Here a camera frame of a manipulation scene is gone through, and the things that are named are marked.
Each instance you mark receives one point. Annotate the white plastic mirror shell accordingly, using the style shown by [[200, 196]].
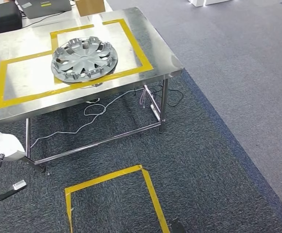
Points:
[[5, 144]]

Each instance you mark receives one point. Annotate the yellow tape on workbench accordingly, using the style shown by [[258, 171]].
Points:
[[0, 86]]

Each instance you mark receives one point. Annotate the stainless steel workbench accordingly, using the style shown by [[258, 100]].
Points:
[[21, 77]]

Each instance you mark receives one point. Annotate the black zip case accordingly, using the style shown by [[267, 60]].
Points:
[[3, 19]]

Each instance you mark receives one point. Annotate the silver wheel hubcap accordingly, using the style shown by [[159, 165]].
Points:
[[82, 61]]

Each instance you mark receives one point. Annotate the grey laptop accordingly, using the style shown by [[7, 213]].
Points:
[[46, 9]]

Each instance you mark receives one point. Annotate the white table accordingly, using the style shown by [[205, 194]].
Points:
[[65, 18]]

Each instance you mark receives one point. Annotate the brown cardboard box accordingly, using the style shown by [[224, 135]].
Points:
[[90, 8]]

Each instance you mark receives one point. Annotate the yellow floor tape rectangle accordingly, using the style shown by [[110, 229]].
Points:
[[153, 196]]

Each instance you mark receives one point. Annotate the white power strip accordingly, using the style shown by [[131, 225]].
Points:
[[155, 112]]

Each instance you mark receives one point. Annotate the white display block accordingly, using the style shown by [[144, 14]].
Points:
[[196, 2]]

